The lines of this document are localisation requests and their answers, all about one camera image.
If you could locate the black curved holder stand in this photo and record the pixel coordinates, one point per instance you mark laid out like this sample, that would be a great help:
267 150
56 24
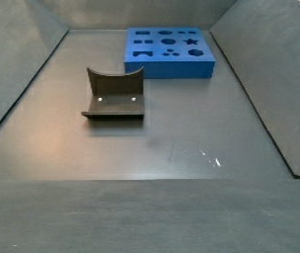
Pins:
117 94

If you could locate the blue shape sorter block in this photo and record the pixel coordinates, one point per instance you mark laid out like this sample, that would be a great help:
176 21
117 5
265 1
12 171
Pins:
168 53

